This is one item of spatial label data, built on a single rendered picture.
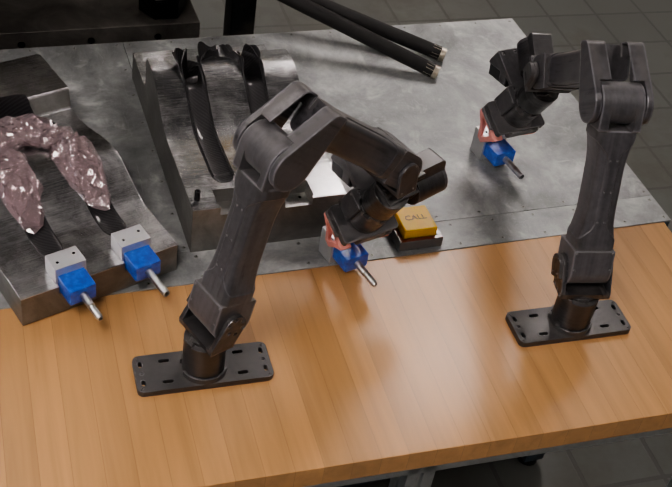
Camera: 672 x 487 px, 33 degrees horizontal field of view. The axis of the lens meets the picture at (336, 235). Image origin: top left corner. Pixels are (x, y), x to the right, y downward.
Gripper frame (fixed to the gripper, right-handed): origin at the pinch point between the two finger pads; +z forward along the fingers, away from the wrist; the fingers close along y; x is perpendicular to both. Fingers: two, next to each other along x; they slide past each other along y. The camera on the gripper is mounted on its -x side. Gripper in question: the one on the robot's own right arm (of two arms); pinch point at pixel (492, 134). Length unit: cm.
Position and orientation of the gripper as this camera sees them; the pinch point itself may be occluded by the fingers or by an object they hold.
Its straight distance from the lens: 214.6
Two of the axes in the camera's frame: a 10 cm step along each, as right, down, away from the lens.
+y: -8.8, 2.2, -4.2
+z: -3.4, 3.4, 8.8
